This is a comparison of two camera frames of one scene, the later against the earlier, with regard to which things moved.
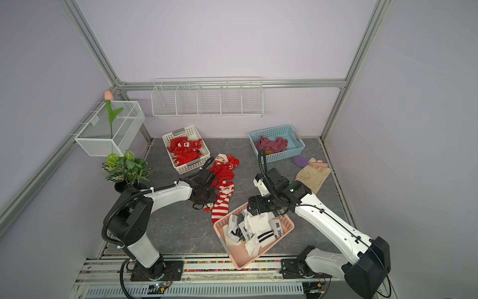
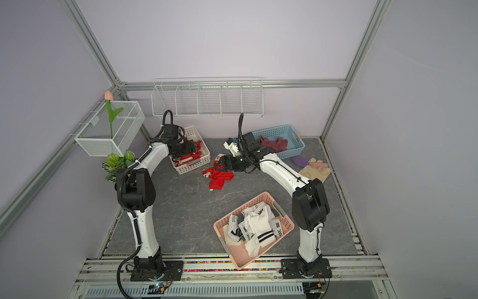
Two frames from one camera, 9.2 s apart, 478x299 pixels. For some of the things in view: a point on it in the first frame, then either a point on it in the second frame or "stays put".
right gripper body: x=262 y=204 → x=238 y=162
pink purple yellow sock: x=279 y=144 stays put
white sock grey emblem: x=276 y=227 stays put
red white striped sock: x=183 y=151 stays put
